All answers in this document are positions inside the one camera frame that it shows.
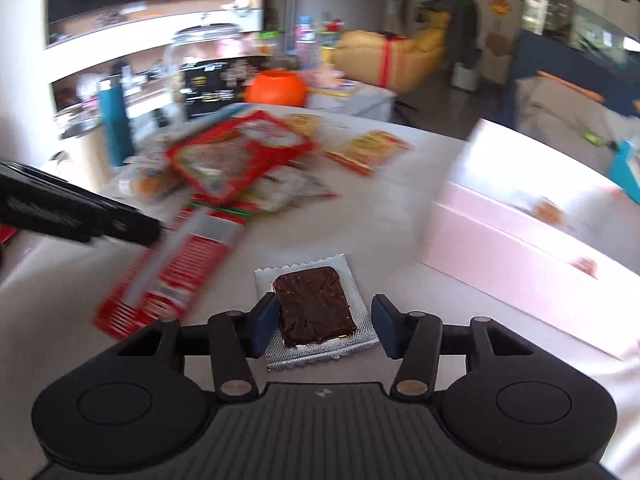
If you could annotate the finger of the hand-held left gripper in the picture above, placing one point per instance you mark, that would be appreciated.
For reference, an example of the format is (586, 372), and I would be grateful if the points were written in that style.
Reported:
(131, 228)

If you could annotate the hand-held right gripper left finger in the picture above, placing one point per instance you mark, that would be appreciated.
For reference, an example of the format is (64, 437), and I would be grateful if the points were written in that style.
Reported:
(264, 327)

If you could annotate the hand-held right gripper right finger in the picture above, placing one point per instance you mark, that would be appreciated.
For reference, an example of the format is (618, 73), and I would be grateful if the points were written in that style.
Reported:
(384, 327)

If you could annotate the brownie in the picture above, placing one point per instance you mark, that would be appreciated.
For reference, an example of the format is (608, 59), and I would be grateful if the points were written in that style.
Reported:
(312, 310)

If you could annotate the long red snack box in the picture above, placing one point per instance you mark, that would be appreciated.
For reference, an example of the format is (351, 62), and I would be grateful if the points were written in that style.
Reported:
(172, 270)

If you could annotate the small bread packet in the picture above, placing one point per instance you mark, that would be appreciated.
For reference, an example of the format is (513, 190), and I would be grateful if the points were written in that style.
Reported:
(149, 184)

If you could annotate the teal water bottle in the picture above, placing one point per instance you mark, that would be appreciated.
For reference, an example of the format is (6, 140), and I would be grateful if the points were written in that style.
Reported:
(114, 125)

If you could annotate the large red snack bag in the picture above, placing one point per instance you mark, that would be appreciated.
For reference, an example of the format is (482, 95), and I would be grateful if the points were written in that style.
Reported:
(240, 157)

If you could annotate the clear wrapped snack packet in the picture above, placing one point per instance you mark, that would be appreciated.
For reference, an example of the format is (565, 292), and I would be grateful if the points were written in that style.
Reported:
(295, 187)

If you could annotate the black printed box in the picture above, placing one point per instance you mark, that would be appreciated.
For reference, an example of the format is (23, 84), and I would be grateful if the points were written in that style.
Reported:
(220, 85)

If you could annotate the pink cardboard box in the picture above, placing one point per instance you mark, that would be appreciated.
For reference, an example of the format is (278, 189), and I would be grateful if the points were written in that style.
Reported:
(530, 240)

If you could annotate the yellow snack packet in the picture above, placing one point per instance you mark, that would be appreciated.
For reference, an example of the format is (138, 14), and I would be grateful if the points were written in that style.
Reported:
(370, 150)
(303, 124)

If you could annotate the clear glass jar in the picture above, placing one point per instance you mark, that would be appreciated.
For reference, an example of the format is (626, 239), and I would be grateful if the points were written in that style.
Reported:
(205, 60)

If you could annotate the orange pumpkin bucket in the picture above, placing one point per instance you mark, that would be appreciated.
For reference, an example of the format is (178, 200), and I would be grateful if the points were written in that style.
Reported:
(276, 89)

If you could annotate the white bin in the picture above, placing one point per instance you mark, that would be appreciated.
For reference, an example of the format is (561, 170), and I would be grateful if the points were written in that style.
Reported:
(466, 77)

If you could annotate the yellow sofa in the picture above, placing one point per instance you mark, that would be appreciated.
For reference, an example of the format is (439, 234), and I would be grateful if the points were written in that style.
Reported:
(387, 52)

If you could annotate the grey sofa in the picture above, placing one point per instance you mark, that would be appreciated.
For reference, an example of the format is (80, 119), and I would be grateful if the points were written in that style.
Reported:
(560, 110)

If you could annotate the teal box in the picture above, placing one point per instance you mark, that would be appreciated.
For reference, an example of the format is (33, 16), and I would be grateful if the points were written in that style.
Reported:
(626, 165)

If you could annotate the dark hanging coat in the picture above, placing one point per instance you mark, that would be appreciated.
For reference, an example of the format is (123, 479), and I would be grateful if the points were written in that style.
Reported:
(462, 25)

